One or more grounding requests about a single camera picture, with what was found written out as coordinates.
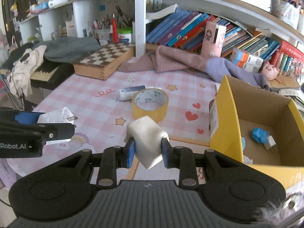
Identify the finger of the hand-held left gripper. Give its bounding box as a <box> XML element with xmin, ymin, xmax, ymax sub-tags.
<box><xmin>0</xmin><ymin>108</ymin><xmax>46</xmax><ymax>125</ymax></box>
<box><xmin>0</xmin><ymin>123</ymin><xmax>76</xmax><ymax>146</ymax></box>

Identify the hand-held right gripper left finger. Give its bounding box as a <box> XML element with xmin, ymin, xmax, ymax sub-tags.
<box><xmin>55</xmin><ymin>138</ymin><xmax>136</xmax><ymax>187</ymax></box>

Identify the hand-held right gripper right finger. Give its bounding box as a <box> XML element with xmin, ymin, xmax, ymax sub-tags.
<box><xmin>161</xmin><ymin>138</ymin><xmax>243</xmax><ymax>187</ymax></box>

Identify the white pronged power adapter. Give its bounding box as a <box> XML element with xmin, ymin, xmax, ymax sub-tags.
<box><xmin>36</xmin><ymin>107</ymin><xmax>78</xmax><ymax>146</ymax></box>

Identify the white rectangular block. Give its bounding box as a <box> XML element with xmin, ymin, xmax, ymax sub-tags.
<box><xmin>124</xmin><ymin>115</ymin><xmax>170</xmax><ymax>170</ymax></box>

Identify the yellow-edged cardboard box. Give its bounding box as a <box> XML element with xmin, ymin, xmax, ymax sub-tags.
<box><xmin>209</xmin><ymin>75</ymin><xmax>304</xmax><ymax>191</ymax></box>

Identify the blue basketball whistle toy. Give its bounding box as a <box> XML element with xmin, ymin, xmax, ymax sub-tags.
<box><xmin>251</xmin><ymin>127</ymin><xmax>270</xmax><ymax>143</ymax></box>

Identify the white charger plug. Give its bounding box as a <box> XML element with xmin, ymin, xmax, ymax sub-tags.
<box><xmin>263</xmin><ymin>135</ymin><xmax>277</xmax><ymax>151</ymax></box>

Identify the yellowish packing tape roll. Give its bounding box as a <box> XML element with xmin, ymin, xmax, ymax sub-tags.
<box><xmin>132</xmin><ymin>88</ymin><xmax>169</xmax><ymax>124</ymax></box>

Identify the pink checkered table mat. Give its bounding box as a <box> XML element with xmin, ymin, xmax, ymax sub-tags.
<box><xmin>7</xmin><ymin>56</ymin><xmax>222</xmax><ymax>188</ymax></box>

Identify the white garment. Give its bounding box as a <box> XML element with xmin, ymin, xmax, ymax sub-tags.
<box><xmin>6</xmin><ymin>45</ymin><xmax>48</xmax><ymax>96</ymax></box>

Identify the black piano keyboard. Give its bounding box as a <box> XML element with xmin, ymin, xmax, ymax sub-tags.
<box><xmin>29</xmin><ymin>60</ymin><xmax>74</xmax><ymax>91</ymax></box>

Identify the white and blue small box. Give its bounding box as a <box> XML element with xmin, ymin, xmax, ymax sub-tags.
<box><xmin>118</xmin><ymin>85</ymin><xmax>162</xmax><ymax>101</ymax></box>

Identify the grey cloth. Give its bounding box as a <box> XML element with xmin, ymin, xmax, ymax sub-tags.
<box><xmin>32</xmin><ymin>37</ymin><xmax>101</xmax><ymax>63</ymax></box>

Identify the wooden chessboard box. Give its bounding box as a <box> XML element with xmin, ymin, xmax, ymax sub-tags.
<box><xmin>73</xmin><ymin>43</ymin><xmax>136</xmax><ymax>81</ymax></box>

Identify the pink and purple cloth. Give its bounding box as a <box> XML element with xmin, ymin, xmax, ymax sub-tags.
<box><xmin>117</xmin><ymin>45</ymin><xmax>270</xmax><ymax>91</ymax></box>

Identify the white box with red label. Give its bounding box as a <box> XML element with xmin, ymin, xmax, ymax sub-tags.
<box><xmin>65</xmin><ymin>20</ymin><xmax>77</xmax><ymax>37</ymax></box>

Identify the pen cup with pens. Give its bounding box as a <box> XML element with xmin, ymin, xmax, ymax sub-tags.
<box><xmin>93</xmin><ymin>18</ymin><xmax>112</xmax><ymax>40</ymax></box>

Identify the red bottle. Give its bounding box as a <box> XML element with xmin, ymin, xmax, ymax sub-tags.
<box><xmin>111</xmin><ymin>14</ymin><xmax>119</xmax><ymax>43</ymax></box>

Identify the white jar with green lid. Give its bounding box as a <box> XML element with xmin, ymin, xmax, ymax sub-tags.
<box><xmin>118</xmin><ymin>27</ymin><xmax>133</xmax><ymax>44</ymax></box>

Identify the pink cylinder with cartoon print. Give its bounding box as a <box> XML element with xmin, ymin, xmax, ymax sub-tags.
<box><xmin>200</xmin><ymin>21</ymin><xmax>227</xmax><ymax>59</ymax></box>

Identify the orange and blue small carton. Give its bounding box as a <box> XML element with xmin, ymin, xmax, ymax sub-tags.
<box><xmin>234</xmin><ymin>60</ymin><xmax>262</xmax><ymax>74</ymax></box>
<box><xmin>231</xmin><ymin>48</ymin><xmax>264</xmax><ymax>65</ymax></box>

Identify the row of colourful books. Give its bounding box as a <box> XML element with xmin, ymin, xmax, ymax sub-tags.
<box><xmin>145</xmin><ymin>8</ymin><xmax>281</xmax><ymax>61</ymax></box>

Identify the pink pig plush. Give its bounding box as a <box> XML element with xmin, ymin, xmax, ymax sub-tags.
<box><xmin>261</xmin><ymin>61</ymin><xmax>280</xmax><ymax>81</ymax></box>

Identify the white bookshelf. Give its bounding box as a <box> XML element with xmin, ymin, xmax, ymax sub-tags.
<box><xmin>18</xmin><ymin>0</ymin><xmax>304</xmax><ymax>60</ymax></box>

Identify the brown kraft paper sheet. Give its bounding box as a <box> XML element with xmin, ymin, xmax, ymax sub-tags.
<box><xmin>269</xmin><ymin>74</ymin><xmax>300</xmax><ymax>88</ymax></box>

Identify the stack of loose papers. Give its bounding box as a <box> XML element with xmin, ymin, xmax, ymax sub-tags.
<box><xmin>273</xmin><ymin>85</ymin><xmax>304</xmax><ymax>115</ymax></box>

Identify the white open booklet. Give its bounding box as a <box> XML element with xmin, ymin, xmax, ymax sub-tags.
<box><xmin>146</xmin><ymin>3</ymin><xmax>179</xmax><ymax>20</ymax></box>

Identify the row of thick reference books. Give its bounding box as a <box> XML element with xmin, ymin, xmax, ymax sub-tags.
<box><xmin>270</xmin><ymin>51</ymin><xmax>295</xmax><ymax>75</ymax></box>

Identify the thick red dictionary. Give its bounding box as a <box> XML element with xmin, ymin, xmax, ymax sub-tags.
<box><xmin>277</xmin><ymin>40</ymin><xmax>304</xmax><ymax>58</ymax></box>

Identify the clear pen holder with pens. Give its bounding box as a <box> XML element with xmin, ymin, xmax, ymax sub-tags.
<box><xmin>272</xmin><ymin>0</ymin><xmax>289</xmax><ymax>21</ymax></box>

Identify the white pen holder with pens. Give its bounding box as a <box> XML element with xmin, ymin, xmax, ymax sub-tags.
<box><xmin>286</xmin><ymin>1</ymin><xmax>301</xmax><ymax>29</ymax></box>

